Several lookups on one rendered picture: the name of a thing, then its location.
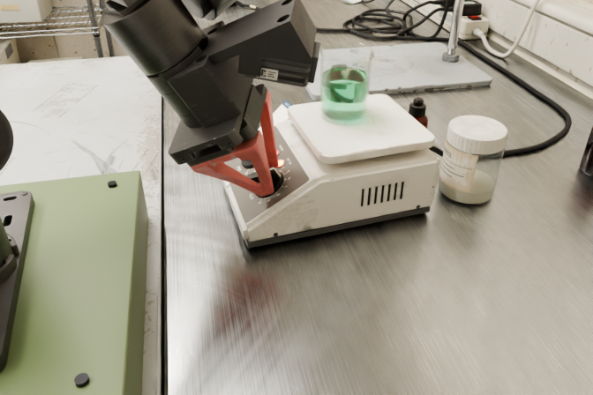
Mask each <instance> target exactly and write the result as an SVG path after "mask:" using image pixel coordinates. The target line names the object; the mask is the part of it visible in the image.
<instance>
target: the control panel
mask: <svg viewBox="0 0 593 395"><path fill-rule="evenodd" d="M274 136H275V143H276V150H277V152H278V153H277V156H278V161H279V160H283V164H282V165H280V166H279V167H278V168H276V170H277V171H279V172H280V173H281V174H282V176H283V182H282V185H281V187H280V188H279V189H278V190H277V191H276V192H275V193H274V194H272V195H270V196H268V197H257V196H256V195H255V193H253V192H250V191H248V190H246V189H244V188H242V187H240V186H238V185H236V184H234V183H229V184H230V187H231V189H232V191H233V193H234V196H235V198H236V201H237V204H238V207H239V209H240V212H241V214H242V216H243V218H244V222H245V223H247V222H249V221H251V220H253V219H254V218H256V217H257V216H258V215H260V214H261V213H263V212H264V211H265V210H267V209H268V208H270V207H271V206H273V205H275V204H276V203H277V202H279V201H280V200H282V199H283V198H285V197H286V196H287V195H289V194H290V193H292V192H293V191H295V190H296V189H298V188H299V187H301V186H302V185H304V184H305V183H307V182H308V181H309V180H310V179H309V177H308V175H307V174H306V173H305V172H304V169H303V168H302V166H301V165H300V163H299V162H298V160H297V158H296V156H295V155H294V154H293V153H292V151H291V149H290V148H289V146H288V144H287V143H286V141H285V139H284V138H283V136H282V135H281V133H280V132H279V130H278V129H277V127H276V126H274ZM223 163H225V164H226V165H228V166H230V167H231V168H234V169H235V170H236V171H238V172H239V173H241V174H243V175H245V176H247V175H248V174H251V173H254V172H256V170H255V168H244V167H243V166H242V164H241V160H240V159H238V158H236V159H233V160H229V161H226V162H223Z"/></svg>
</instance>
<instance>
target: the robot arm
mask: <svg viewBox="0 0 593 395"><path fill-rule="evenodd" d="M235 1H236V0H108V1H107V2H106V3H105V4H106V5H107V7H108V8H106V9H105V10H104V11H105V12H107V13H106V15H105V16H104V18H103V20H102V24H103V25H105V27H106V28H107V29H108V30H109V32H110V33H111V34H112V35H113V37H114V38H115V39H116V41H117V42H118V43H119V44H120V45H121V47H122V48H123V49H124V50H125V52H126V53H127V54H128V55H129V57H130V58H131V59H132V60H133V62H134V63H135V64H136V65H137V66H138V67H139V68H140V69H141V71H142V72H143V73H144V74H145V75H146V77H147V78H148V79H149V81H150V82H151V83H152V84H153V85H154V87H155V88H156V89H157V91H158V92H159V93H160V94H161V96H162V97H163V98H164V99H165V101H166V102H167V103H168V104H169V105H170V106H171V107H172V108H173V110H174V111H175V112H176V113H177V115H178V116H179V118H180V119H181V120H180V123H179V124H178V127H177V129H176V133H175V136H174V137H173V140H172V142H171V145H170V147H169V150H168V154H169V155H170V157H171V158H172V159H173V160H174V161H175V162H176V163H177V164H178V165H182V164H184V163H187V164H188V165H189V167H190V168H191V169H192V170H193V171H194V172H196V173H199V174H202V175H208V176H211V177H213V178H217V179H220V180H223V181H226V182H229V183H234V184H236V185H238V186H240V187H242V188H244V189H246V190H248V191H250V192H253V193H255V194H257V195H259V196H261V197H263V196H266V195H269V194H272V193H274V186H273V181H272V176H271V173H270V167H274V168H278V166H279V163H278V156H277V150H276V143H275V136H274V119H273V109H272V99H271V93H270V92H269V91H268V90H267V88H266V86H265V85H264V84H260V85H257V86H254V85H253V84H252V82H253V79H254V78H256V79H262V80H267V81H272V82H277V83H282V84H287V85H293V86H301V87H305V86H307V85H308V83H314V79H315V74H316V70H317V65H318V60H319V49H320V42H316V41H315V35H316V27H315V25H313V23H312V20H311V18H310V16H309V14H308V12H307V11H306V9H305V8H304V5H303V3H302V1H301V0H279V1H277V2H275V3H272V4H269V5H268V6H266V7H263V8H261V9H259V10H257V11H254V12H252V13H250V14H248V15H246V16H243V17H241V18H240V19H237V20H235V21H232V22H230V23H228V24H227V25H225V24H224V22H223V21H220V22H218V23H215V24H213V25H211V26H209V27H206V28H204V29H202V30H201V28H200V27H199V25H198V23H197V22H196V20H195V19H194V18H193V16H192V15H191V14H193V15H194V16H195V17H197V18H199V19H202V18H204V19H207V20H215V19H216V18H217V17H218V16H220V15H221V14H222V13H223V12H224V11H225V10H227V9H228V8H229V7H230V6H231V5H232V4H233V3H234V2H235ZM259 122H260V125H261V129H262V134H261V132H260V130H258V128H259ZM262 135H263V137H262ZM263 139H264V141H263ZM13 143H14V138H13V131H12V128H11V124H10V122H9V120H8V119H7V117H6V116H5V114H4V113H3V112H2V111H1V109H0V171H1V170H2V169H3V167H4V166H5V164H6V163H7V161H8V160H9V158H10V157H11V152H12V148H13ZM236 158H238V159H240V160H250V161H251V163H252V165H253V166H254V168H255V170H256V173H257V175H258V177H259V182H260V183H256V182H254V181H253V180H252V179H250V178H249V177H247V176H245V175H243V174H241V173H239V172H238V171H236V170H235V169H234V168H231V167H230V166H228V165H226V164H225V163H223V162H226V161H229V160H233V159H236ZM33 213H34V199H33V195H32V193H31V192H30V191H27V190H22V191H16V192H10V193H4V194H0V373H1V372H2V371H3V370H4V368H5V366H6V363H7V358H8V353H9V348H10V343H11V334H12V328H13V324H14V318H15V313H16V308H17V303H18V298H19V289H20V283H21V279H22V273H23V268H24V263H25V258H26V249H27V244H28V239H29V234H30V228H31V224H32V218H33Z"/></svg>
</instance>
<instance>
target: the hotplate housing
mask: <svg viewBox="0 0 593 395"><path fill-rule="evenodd" d="M274 126H276V127H277V129H278V130H279V132H280V133H281V135H282V136H283V138H284V139H285V141H286V143H287V144H288V146H289V148H290V149H291V151H292V153H293V154H294V155H295V156H296V158H297V160H298V162H299V163H300V165H301V166H302V168H303V169H304V172H305V173H306V174H307V175H308V177H309V179H310V180H309V181H308V182H307V183H305V184H304V185H302V186H301V187H299V188H298V189H296V190H295V191H293V192H292V193H290V194H289V195H287V196H286V197H285V198H283V199H282V200H280V201H279V202H277V203H276V204H275V205H273V206H271V207H270V208H268V209H267V210H265V211H264V212H263V213H261V214H260V215H258V216H257V217H256V218H254V219H253V220H251V221H249V222H247V223H245V222H244V218H243V216H242V214H241V212H240V209H239V207H238V204H237V201H236V198H235V196H234V193H233V191H232V189H231V187H230V184H229V182H226V181H223V180H221V181H222V183H223V186H224V189H225V191H226V193H227V196H228V199H229V202H230V205H231V207H232V210H233V213H234V214H235V217H236V222H237V224H238V226H239V229H240V231H241V234H242V237H243V238H244V240H245V243H246V245H247V248H248V249H249V248H253V247H258V246H262V245H267V244H271V243H276V242H284V241H288V240H293V239H297V238H302V237H306V236H311V235H319V234H324V233H328V232H333V231H337V230H342V229H346V228H350V227H358V226H362V225H367V224H372V223H376V222H381V221H385V220H393V219H398V218H402V217H407V216H411V215H416V214H420V213H425V212H429V211H430V206H431V205H432V203H433V198H434V192H435V187H436V182H437V176H438V170H439V158H438V157H437V156H436V155H435V154H434V153H433V152H432V151H431V150H430V149H429V148H427V149H422V150H416V151H411V152H405V153H396V154H390V155H385V156H379V157H374V158H369V159H363V160H353V161H348V162H343V163H337V164H326V163H323V162H321V161H320V160H319V159H318V158H317V156H316V155H315V154H314V152H313V151H312V149H311V148H310V147H309V146H308V144H307V143H306V141H305V140H304V138H303V137H302V135H301V134H300V132H299V131H298V130H297V128H296V126H295V125H294V124H293V123H292V122H291V120H285V121H283V122H282V123H277V124H276V125H274Z"/></svg>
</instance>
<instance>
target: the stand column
mask: <svg viewBox="0 0 593 395"><path fill-rule="evenodd" d="M463 5H464V0H455V1H454V12H453V17H452V24H451V29H450V35H449V41H448V48H447V52H445V53H443V55H442V60H443V61H444V62H448V63H456V62H458V61H459V56H460V55H459V54H457V53H456V48H457V42H458V37H459V32H460V26H461V20H462V10H463Z"/></svg>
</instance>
